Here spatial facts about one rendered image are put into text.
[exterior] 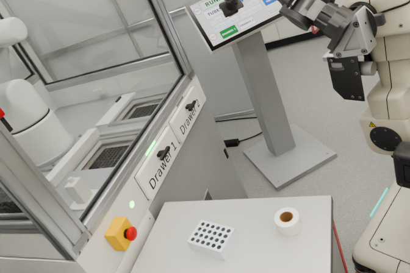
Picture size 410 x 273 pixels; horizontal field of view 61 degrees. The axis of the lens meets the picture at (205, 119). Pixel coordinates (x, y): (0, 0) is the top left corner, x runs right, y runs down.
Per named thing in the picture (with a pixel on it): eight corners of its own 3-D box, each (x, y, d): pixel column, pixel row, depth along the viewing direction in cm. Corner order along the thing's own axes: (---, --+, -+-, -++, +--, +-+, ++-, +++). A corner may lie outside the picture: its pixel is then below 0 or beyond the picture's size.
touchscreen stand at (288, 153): (337, 156, 223) (301, 3, 174) (277, 191, 217) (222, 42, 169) (294, 126, 266) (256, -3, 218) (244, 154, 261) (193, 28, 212)
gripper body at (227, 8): (218, 6, 163) (219, -3, 156) (237, -3, 165) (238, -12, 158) (224, 17, 162) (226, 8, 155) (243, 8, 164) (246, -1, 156)
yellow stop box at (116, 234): (138, 231, 107) (128, 216, 104) (128, 251, 102) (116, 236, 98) (125, 231, 109) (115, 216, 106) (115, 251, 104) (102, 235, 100)
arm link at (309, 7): (319, 24, 91) (332, 6, 90) (287, 5, 94) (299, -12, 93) (320, 33, 100) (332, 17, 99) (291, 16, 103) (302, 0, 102)
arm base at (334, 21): (345, 26, 84) (366, 5, 90) (317, 10, 87) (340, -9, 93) (330, 52, 92) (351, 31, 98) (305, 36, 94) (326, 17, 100)
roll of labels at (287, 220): (278, 238, 96) (274, 228, 94) (276, 218, 102) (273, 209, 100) (304, 234, 94) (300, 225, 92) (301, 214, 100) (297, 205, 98)
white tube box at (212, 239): (238, 236, 101) (234, 228, 100) (225, 261, 96) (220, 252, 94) (205, 227, 109) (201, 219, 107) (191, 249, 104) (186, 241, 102)
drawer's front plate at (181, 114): (202, 105, 167) (194, 85, 162) (182, 142, 145) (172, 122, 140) (199, 105, 168) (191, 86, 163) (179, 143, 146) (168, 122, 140)
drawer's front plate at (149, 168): (180, 147, 143) (169, 125, 138) (152, 200, 121) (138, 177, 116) (177, 147, 144) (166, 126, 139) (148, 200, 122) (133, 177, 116)
